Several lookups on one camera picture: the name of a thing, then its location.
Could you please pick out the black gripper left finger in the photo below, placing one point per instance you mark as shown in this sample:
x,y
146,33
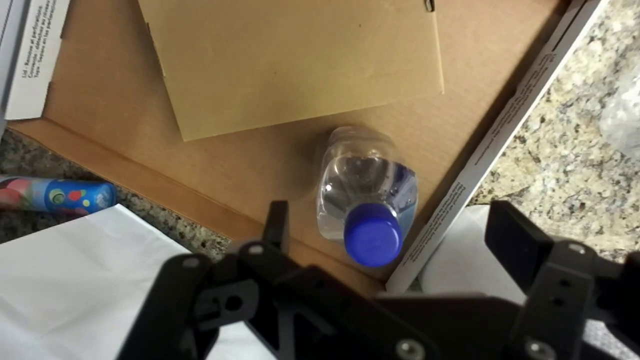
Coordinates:
x,y
276,227

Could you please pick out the white paper bag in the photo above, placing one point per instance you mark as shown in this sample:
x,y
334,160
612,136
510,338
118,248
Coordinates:
x,y
80,287

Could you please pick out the clear water bottle blue cap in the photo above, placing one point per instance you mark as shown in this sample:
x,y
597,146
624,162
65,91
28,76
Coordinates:
x,y
363,193

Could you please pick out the wooden tray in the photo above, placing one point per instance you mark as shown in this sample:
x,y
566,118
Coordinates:
x,y
253,181

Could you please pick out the white cardboard storage box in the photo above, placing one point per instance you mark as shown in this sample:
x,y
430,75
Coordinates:
x,y
37,61

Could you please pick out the colourful blue red tube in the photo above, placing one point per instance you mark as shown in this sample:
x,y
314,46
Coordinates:
x,y
61,195

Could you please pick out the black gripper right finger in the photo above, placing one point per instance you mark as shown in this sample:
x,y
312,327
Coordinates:
x,y
516,236

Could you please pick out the clear plastic wrap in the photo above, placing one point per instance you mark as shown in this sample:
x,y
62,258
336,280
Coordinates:
x,y
622,120

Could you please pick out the flat brown cardboard box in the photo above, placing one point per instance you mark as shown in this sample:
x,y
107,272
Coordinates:
x,y
292,61

